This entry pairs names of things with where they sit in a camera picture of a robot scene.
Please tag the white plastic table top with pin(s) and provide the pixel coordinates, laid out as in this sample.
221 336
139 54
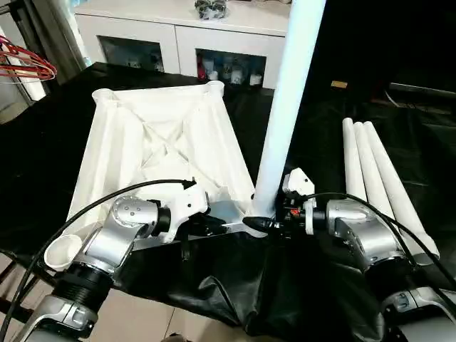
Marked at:
117 142

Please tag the small tan label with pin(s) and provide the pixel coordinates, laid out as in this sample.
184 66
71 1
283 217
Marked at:
339 84

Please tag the white sideboard cabinet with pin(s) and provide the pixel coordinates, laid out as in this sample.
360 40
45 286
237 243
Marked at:
178 32

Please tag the dark glittery ornament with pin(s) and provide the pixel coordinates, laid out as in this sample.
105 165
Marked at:
211 8

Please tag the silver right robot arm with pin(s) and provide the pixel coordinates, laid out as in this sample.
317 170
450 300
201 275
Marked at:
363 231

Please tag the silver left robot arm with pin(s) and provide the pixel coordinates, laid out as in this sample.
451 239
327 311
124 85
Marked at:
114 231

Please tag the red and white bundle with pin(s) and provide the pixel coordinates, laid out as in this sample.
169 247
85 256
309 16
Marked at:
32 66

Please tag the white plastic table leg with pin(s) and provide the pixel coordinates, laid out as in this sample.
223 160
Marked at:
288 107
368 167
392 185
352 160

